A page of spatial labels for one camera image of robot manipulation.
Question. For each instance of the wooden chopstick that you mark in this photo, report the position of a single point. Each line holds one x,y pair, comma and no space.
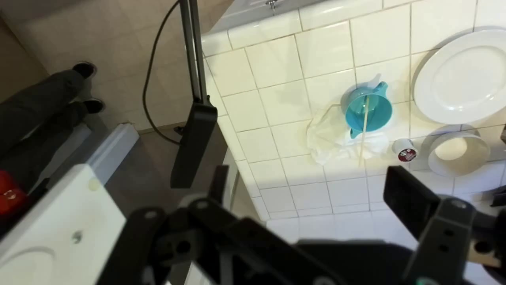
365,126

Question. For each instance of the small white pod cup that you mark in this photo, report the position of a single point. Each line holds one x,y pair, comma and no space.
404,150

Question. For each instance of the teal two-handled cup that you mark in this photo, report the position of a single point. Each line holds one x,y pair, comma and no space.
353,106

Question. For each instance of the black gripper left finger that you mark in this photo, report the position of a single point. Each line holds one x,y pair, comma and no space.
229,250

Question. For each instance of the white dinner plate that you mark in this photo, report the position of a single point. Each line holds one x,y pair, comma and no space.
466,79

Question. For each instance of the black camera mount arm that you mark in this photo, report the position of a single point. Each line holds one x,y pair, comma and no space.
194,46

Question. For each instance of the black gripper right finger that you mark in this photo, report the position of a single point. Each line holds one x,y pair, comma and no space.
450,232

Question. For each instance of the person in grey clothes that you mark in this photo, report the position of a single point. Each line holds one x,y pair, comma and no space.
34,123

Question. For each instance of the cream ceramic bowl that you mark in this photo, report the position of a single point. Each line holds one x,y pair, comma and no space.
463,152

